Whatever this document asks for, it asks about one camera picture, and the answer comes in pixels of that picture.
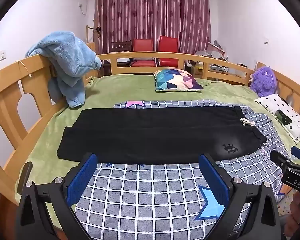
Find blue fleece garment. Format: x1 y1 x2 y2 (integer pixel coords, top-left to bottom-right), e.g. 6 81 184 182
25 31 102 108

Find pile of papers and boxes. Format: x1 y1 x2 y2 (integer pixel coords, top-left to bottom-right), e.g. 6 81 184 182
195 40 231 63

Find wooden coat rack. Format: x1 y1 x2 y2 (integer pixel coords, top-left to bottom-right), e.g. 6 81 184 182
86 17 102 53

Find geometric print pillow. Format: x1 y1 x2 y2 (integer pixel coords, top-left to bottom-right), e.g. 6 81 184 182
153 68 204 92

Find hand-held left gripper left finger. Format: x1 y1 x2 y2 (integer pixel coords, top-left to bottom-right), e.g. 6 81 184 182
15 152 98 240

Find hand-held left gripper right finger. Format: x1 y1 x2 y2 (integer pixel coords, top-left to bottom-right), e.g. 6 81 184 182
199 153 283 240

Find dark wooden chair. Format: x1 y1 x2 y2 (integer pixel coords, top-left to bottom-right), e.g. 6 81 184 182
111 41 132 64

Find green bed sheet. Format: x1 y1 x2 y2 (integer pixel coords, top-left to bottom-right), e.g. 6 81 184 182
15 74 300 230

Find wooden bed frame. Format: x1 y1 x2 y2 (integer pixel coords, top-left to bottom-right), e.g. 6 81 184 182
0 51 300 240

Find person's right hand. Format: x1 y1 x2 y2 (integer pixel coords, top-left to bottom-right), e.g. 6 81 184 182
283 194 300 239

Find purple plush toy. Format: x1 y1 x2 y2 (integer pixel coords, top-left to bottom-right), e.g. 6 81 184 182
249 66 277 98

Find dark green flat object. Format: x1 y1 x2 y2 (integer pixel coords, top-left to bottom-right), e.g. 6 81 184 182
275 109 293 125

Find red chair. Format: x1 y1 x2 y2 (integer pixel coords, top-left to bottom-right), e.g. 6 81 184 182
157 35 179 67
132 39 156 67

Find grey plaid blanket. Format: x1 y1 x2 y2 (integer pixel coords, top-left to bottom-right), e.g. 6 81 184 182
74 100 294 234

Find star print cloth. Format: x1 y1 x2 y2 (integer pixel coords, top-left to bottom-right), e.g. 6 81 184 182
277 189 297 216

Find cardboard box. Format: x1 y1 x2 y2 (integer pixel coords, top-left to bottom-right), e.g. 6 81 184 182
191 66 204 79

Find white flower print pillow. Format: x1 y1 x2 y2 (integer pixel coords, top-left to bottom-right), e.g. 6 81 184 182
254 94 300 144

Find white cable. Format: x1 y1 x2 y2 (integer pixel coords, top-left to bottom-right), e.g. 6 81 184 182
17 60 32 77

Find black pants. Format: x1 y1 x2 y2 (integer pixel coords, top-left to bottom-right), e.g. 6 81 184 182
56 106 267 165

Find red striped curtain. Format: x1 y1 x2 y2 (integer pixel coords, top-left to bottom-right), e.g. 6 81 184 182
95 0 212 55

